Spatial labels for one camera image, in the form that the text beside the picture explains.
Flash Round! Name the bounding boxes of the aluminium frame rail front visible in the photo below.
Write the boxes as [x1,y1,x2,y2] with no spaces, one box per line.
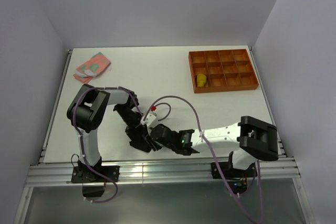
[24,157,301,187]

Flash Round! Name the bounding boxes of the orange compartment tray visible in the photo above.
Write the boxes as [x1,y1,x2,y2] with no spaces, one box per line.
[188,49,259,93]

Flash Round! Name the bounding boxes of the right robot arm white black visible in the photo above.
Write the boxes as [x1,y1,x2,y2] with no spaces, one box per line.
[150,116,279,177]

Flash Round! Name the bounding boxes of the aluminium side rail right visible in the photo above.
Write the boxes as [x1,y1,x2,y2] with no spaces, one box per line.
[248,46,288,158]

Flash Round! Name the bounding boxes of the pink green patterned socks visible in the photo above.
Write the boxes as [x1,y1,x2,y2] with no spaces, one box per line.
[73,52,111,84]

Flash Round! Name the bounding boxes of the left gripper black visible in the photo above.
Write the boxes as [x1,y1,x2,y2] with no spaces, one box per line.
[115,104,144,146]

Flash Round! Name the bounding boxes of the black sock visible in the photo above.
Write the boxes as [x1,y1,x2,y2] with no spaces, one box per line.
[127,129,158,153]

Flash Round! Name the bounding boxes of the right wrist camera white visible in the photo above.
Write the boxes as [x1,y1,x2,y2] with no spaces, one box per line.
[140,112,158,127]

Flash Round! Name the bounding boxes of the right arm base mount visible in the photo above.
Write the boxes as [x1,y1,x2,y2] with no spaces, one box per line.
[211,162,258,195]

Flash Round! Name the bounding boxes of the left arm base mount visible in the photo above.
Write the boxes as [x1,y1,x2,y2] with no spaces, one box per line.
[71,154,120,203]

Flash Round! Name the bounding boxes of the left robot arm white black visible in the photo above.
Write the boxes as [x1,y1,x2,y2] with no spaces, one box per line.
[67,84,152,182]

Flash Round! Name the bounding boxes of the yellow sock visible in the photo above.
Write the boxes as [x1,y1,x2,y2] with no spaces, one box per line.
[196,74,208,88]

